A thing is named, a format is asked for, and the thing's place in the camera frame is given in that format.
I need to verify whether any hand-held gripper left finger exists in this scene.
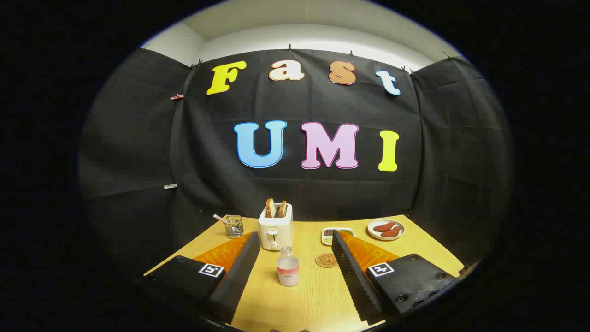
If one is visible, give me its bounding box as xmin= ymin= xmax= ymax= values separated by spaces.
xmin=143 ymin=231 xmax=261 ymax=325

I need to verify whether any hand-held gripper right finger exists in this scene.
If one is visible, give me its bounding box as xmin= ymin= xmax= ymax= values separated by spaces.
xmin=331 ymin=230 xmax=461 ymax=326

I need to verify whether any clear juice bottle pink label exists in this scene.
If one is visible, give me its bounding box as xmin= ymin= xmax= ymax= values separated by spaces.
xmin=276 ymin=246 xmax=300 ymax=287

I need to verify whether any wooden table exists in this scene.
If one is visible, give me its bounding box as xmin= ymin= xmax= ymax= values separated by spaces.
xmin=144 ymin=214 xmax=465 ymax=332

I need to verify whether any white round plate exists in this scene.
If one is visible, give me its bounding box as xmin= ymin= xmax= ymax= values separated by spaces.
xmin=367 ymin=219 xmax=405 ymax=241

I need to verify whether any white divided bean dish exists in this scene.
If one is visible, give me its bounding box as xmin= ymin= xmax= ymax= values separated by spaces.
xmin=321 ymin=227 xmax=356 ymax=246

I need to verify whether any white toaster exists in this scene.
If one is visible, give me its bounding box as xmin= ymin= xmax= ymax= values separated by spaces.
xmin=258 ymin=203 xmax=294 ymax=251

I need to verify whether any black backdrop cloth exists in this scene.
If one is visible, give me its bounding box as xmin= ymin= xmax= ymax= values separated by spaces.
xmin=78 ymin=46 xmax=514 ymax=277

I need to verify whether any small wire mesh holder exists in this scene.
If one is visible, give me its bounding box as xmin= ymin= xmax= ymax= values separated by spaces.
xmin=223 ymin=215 xmax=244 ymax=238

